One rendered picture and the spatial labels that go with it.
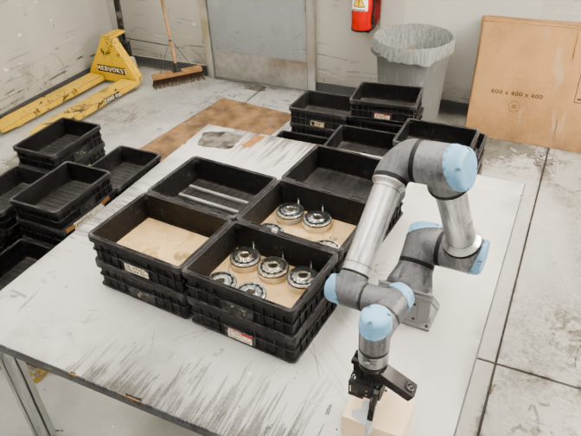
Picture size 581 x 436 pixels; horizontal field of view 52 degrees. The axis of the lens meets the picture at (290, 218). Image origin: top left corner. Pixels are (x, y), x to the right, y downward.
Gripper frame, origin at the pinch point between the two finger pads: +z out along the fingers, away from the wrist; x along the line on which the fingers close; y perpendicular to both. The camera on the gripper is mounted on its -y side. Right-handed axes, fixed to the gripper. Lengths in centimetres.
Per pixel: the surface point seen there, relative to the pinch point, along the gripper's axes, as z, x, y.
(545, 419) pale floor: 78, -79, -47
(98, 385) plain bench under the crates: 7, 18, 80
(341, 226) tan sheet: -6, -66, 36
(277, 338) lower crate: -3.2, -11.0, 34.5
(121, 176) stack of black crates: 39, -121, 190
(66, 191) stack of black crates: 28, -85, 194
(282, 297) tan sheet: -6.0, -24.7, 39.5
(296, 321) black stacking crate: -10.0, -13.4, 29.2
